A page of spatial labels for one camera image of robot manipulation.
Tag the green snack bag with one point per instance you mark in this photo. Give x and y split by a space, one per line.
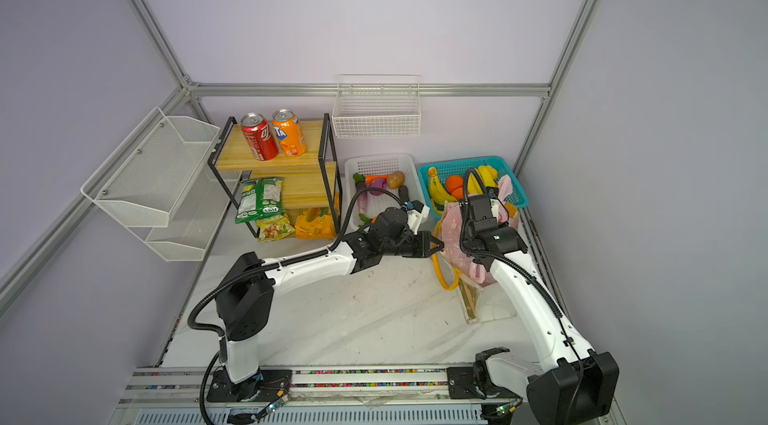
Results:
261 198

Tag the orange soda can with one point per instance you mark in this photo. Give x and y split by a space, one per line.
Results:
289 133

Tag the yellow banana left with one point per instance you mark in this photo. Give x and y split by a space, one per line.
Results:
438 194

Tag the yellow banana bunch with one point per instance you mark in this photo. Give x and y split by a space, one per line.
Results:
487 174

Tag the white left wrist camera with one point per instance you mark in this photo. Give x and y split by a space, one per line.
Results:
416 214

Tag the brown potato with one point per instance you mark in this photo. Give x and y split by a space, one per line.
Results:
395 180

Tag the black frame wooden shelf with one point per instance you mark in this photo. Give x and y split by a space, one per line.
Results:
310 180

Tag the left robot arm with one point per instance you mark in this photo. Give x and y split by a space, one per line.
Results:
239 307

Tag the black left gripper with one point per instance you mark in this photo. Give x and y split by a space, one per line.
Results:
424 247

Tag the orange fruit back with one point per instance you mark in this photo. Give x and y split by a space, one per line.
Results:
453 182

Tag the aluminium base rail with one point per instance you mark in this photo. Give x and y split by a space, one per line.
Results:
384 394

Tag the white wire wall basket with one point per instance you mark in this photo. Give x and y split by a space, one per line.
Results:
370 106

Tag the orange mango gummy bag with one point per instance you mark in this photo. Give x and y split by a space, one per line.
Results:
314 224

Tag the dark green cucumber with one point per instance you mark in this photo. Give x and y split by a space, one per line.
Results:
403 193

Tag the teal plastic fruit basket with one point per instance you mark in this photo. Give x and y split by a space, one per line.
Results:
447 168

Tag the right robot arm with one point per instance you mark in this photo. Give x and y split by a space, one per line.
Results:
569 382

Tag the red cola can middle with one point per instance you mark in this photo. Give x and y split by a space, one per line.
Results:
258 135

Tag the orange carrot back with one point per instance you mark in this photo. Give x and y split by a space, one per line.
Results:
371 178

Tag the white plastic vegetable basket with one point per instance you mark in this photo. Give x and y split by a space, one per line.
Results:
379 165

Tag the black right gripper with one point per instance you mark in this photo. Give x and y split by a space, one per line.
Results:
496 224

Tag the purple onion back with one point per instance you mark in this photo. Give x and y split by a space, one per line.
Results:
377 187

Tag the yellow corn chips bag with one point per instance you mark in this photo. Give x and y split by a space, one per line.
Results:
274 228

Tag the light purple eggplant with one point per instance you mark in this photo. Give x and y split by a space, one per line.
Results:
360 184

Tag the pink plastic grocery bag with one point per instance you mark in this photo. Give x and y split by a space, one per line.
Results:
505 237

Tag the white canvas tote bag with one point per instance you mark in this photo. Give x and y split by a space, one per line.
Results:
480 295

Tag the white mesh wall rack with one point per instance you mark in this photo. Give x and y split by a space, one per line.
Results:
159 186

